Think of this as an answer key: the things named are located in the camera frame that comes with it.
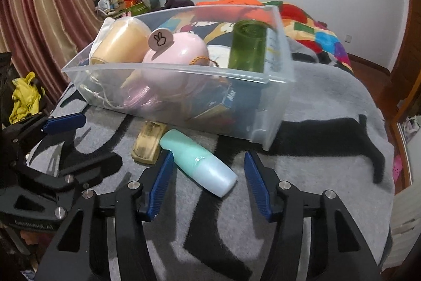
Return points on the colourful checked blanket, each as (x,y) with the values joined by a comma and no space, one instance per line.
(315,34)

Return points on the pink clog shoe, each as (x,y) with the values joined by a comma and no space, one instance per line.
(397,169)

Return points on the round hand sign tag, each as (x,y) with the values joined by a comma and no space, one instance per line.
(160,40)

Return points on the clear plastic storage box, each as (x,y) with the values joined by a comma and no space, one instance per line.
(263,109)

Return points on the dark purple cloth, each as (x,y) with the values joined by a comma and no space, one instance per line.
(177,2)

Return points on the small pink knitted item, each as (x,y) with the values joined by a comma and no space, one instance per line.
(141,96)

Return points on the white wall socket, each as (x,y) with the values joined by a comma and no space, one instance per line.
(347,38)

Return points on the blue card box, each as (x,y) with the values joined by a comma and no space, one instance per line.
(227,100)

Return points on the white shoe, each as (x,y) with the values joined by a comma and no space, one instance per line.
(412,129)

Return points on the pink gold striped curtain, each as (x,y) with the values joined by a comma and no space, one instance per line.
(49,4)

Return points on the black white cartoon cloth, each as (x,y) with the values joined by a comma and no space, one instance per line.
(200,27)

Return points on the wooden door frame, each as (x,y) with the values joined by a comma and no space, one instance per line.
(408,47)

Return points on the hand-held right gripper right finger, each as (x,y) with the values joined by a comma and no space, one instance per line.
(258,185)

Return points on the orange down jacket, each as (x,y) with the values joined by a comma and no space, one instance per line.
(230,1)

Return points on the yellow cloth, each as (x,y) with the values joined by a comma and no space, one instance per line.
(23,96)

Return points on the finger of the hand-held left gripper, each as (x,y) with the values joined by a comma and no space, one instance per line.
(64,122)
(56,183)

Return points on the beige cup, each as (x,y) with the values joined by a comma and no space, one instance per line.
(115,44)

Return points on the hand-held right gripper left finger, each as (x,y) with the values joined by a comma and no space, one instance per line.
(161,182)

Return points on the mint green bottle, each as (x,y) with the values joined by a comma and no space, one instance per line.
(197,162)

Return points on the green spray bottle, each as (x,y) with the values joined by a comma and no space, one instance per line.
(246,47)

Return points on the grey black blanket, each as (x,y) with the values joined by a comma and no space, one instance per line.
(329,103)

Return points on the pink round container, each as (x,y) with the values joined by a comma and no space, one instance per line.
(184,49)

